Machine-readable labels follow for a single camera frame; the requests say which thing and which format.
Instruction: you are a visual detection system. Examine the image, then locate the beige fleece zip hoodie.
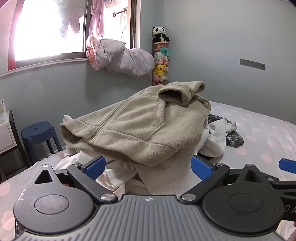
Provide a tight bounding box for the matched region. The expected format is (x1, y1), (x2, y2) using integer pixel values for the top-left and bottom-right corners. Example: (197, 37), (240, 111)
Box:
(60, 81), (211, 166)

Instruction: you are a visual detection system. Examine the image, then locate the polka dot bed sheet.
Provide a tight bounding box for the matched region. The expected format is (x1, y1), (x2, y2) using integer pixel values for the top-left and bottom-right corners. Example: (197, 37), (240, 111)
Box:
(1, 102), (295, 240)

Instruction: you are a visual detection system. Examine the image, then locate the dark floral garment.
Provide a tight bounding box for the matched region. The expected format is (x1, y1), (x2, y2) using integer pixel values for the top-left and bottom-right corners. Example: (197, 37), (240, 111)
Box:
(208, 114), (244, 148)

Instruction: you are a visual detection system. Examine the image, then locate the white printed sweatshirt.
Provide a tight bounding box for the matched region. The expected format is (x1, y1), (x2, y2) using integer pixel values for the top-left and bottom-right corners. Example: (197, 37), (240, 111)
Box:
(57, 117), (237, 196)

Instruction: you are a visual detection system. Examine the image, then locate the blue plastic stool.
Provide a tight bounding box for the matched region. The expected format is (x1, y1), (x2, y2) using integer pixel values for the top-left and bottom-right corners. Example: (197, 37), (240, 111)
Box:
(21, 120), (62, 163)

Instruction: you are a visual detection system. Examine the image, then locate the white bedside cabinet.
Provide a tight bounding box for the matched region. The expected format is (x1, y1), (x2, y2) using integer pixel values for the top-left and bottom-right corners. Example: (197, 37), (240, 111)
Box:
(1, 110), (31, 182)

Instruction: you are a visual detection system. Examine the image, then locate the tube of plush toys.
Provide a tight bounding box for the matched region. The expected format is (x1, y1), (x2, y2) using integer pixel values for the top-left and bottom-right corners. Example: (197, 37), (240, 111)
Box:
(152, 41), (170, 85)

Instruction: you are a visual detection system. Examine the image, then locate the panda plush toy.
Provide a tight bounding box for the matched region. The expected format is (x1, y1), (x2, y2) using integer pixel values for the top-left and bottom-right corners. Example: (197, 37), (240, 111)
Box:
(152, 26), (170, 43)

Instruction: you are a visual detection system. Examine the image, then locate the pink curtain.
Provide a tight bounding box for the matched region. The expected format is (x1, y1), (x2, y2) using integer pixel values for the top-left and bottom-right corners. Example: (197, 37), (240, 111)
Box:
(89, 0), (104, 39)

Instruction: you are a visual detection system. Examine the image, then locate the grey wall socket strip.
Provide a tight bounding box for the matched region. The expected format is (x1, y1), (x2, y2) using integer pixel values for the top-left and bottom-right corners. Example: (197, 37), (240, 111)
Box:
(240, 58), (265, 71)

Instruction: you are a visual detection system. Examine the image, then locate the window with frame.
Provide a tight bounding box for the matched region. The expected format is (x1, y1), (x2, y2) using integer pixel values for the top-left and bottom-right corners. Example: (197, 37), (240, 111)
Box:
(1, 1), (140, 74)

